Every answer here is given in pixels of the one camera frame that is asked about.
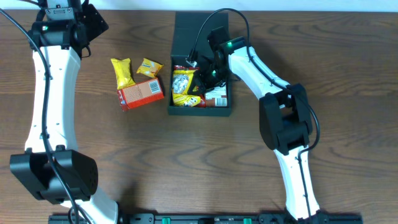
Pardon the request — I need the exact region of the red snack bag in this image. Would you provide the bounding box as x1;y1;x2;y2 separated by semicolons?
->
174;65;206;108

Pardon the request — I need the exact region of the brown Pocky box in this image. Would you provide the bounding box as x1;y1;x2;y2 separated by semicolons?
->
205;86;228;107

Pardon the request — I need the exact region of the dark green box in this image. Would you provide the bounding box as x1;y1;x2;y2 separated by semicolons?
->
167;11;232;117

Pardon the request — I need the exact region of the orange red snack box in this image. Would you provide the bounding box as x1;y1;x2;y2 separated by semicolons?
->
116;78;164;111

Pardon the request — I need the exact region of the yellow sunflower seed bag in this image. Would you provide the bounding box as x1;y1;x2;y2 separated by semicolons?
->
172;70;201;107

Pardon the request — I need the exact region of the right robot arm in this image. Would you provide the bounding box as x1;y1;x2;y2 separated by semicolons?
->
197;27;320;222

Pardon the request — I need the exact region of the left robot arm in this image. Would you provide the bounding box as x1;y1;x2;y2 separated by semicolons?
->
10;0;119;223

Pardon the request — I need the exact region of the small yellow cracker packet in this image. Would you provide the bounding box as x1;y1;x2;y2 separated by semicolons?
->
136;58;163;78

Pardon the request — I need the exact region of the yellow Julie's sandwich packet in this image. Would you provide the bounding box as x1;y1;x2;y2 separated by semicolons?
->
111;58;136;90

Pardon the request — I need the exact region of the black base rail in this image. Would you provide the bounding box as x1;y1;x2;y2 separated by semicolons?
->
48;212;364;224

